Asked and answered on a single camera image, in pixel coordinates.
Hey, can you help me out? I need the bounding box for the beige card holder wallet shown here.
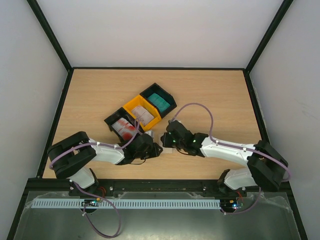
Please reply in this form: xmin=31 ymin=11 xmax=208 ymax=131
xmin=158 ymin=132 xmax=174 ymax=154

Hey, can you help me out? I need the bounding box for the yellow bin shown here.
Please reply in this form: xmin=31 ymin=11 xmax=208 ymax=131
xmin=123 ymin=95 xmax=162 ymax=131

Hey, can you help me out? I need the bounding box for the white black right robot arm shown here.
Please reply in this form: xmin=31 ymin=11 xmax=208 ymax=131
xmin=160 ymin=132 xmax=290 ymax=196

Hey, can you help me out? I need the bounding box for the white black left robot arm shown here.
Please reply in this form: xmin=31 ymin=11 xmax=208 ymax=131
xmin=47 ymin=131 xmax=163 ymax=189

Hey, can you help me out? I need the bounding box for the red white card stack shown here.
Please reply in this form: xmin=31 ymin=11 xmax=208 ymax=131
xmin=111 ymin=117 xmax=136 ymax=141

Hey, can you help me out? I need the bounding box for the white pink card stack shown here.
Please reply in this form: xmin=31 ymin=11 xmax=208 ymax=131
xmin=131 ymin=105 xmax=155 ymax=126

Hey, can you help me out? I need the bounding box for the green card stack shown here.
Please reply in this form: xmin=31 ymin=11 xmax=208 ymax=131
xmin=147 ymin=93 xmax=171 ymax=113

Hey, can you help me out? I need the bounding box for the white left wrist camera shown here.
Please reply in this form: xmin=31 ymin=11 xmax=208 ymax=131
xmin=145 ymin=130 xmax=155 ymax=138

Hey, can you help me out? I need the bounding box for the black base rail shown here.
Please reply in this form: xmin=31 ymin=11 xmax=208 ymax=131
xmin=24 ymin=177 xmax=291 ymax=198

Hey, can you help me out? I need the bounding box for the grey slotted cable duct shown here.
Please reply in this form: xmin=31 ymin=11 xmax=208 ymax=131
xmin=31 ymin=198 xmax=221 ymax=210

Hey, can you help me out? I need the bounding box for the black enclosure frame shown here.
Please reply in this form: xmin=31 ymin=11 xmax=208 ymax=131
xmin=5 ymin=0 xmax=309 ymax=240

